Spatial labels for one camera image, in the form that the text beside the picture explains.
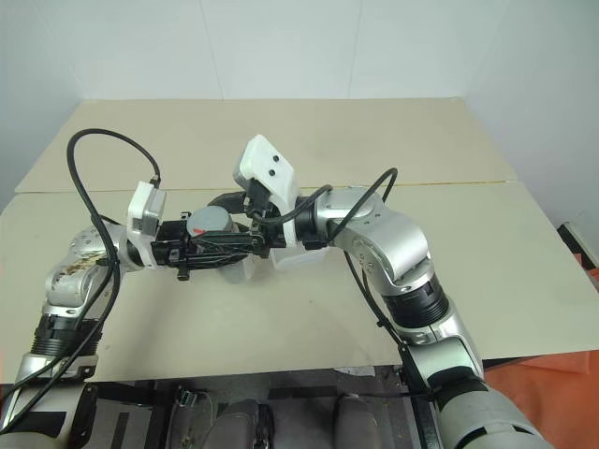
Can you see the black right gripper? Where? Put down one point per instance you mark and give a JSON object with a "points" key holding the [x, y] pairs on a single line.
{"points": [[276, 234]]}

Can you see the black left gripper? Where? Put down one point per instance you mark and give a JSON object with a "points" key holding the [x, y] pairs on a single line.
{"points": [[168, 245]]}

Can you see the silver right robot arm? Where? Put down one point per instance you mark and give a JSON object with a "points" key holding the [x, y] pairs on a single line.
{"points": [[398, 248]]}

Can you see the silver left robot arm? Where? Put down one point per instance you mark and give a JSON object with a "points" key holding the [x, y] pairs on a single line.
{"points": [[65, 285]]}

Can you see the translucent square plastic container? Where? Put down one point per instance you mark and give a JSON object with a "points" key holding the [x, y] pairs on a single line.
{"points": [[299, 259]]}

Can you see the small green connector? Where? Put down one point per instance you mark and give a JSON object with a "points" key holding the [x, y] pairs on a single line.
{"points": [[188, 399]]}

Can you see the dark rounded shape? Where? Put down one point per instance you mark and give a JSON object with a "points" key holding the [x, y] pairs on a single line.
{"points": [[358, 423], [238, 423]]}

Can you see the orange cloth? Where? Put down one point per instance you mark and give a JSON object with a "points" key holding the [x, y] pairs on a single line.
{"points": [[538, 374]]}

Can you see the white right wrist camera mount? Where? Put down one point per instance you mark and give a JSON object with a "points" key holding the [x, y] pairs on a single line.
{"points": [[262, 156]]}

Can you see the black table frame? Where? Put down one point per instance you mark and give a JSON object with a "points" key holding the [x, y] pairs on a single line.
{"points": [[140, 411]]}

